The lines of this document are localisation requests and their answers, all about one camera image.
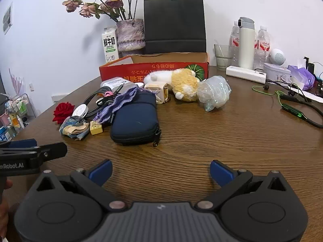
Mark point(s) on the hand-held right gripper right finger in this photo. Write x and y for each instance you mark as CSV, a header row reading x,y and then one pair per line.
x,y
220,172

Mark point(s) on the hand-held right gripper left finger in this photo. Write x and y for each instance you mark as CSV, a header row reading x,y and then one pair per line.
x,y
103,172

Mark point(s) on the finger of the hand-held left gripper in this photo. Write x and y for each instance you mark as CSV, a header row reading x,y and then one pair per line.
x,y
54,150
22,143

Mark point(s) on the red rose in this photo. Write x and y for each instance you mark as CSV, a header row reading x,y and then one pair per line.
x,y
63,112

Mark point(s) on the navy zipper pouch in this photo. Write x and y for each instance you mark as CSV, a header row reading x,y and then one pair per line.
x,y
135,121

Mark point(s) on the purple knitted cloth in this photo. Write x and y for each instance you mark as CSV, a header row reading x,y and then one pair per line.
x,y
121,100

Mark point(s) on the pink clip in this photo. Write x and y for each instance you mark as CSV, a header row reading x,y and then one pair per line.
x,y
108,94

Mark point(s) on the clear plastic bag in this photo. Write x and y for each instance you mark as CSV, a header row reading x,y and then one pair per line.
x,y
213,90

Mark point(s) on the white and yellow plush toy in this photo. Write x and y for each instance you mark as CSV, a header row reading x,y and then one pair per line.
x,y
185,83

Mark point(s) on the orange cardboard box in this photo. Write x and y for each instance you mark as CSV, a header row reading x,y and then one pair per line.
x,y
131,71

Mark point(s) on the brown wooden desktop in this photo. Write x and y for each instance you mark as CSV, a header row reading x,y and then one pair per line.
x,y
214,136

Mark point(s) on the person's left hand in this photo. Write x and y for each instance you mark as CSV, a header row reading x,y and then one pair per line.
x,y
9,184

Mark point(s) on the storage rack with bottles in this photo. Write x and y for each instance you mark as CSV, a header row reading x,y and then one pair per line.
x,y
15,116

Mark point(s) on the crumpled printed wrapper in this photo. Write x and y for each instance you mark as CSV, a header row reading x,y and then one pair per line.
x,y
73,128

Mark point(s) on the small yellow block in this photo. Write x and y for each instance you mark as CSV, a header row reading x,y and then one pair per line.
x,y
96,128

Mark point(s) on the white round disc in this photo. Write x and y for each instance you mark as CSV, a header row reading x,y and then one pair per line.
x,y
80,110

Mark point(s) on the pink feather decoration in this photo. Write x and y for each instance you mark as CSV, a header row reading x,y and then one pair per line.
x,y
16,83

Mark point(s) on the grey power adapter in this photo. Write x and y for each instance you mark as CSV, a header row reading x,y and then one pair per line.
x,y
114,82

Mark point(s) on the cream cube charger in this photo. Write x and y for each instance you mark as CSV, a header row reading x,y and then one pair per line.
x,y
155,92

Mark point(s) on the green neckband earphones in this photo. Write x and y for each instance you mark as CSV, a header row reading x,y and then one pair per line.
x,y
292,108

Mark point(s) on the white power bank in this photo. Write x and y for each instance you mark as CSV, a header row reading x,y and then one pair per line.
x,y
246,73

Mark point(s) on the clear glass cup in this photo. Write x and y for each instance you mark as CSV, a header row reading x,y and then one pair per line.
x,y
223,60

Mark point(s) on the white printed tin box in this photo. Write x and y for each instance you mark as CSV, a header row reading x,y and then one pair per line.
x,y
276,72

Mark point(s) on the white milk carton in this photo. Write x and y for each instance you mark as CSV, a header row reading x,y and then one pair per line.
x,y
109,45

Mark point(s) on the white paper sheet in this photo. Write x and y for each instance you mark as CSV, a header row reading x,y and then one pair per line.
x,y
313,96

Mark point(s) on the glass straw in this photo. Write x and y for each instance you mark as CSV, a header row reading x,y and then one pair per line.
x,y
219,48

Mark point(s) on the purple tissue pack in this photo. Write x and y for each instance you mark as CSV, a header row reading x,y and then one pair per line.
x,y
305,79

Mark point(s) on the white round speaker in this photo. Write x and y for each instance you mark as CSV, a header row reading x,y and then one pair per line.
x,y
277,56

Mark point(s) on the white thermos bottle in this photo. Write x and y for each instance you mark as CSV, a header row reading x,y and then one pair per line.
x,y
246,45

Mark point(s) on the clear water bottle red label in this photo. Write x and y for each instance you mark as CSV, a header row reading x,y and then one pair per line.
x,y
234,42
262,48

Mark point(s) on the purple textured vase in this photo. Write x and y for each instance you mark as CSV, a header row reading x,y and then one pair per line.
x,y
130,35

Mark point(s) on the black paper bag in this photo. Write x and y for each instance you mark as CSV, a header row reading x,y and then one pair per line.
x,y
174,22

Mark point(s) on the white wall socket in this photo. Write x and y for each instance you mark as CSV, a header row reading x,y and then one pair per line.
x,y
31,87

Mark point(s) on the wall outlet panel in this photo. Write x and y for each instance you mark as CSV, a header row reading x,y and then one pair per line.
x,y
7,17

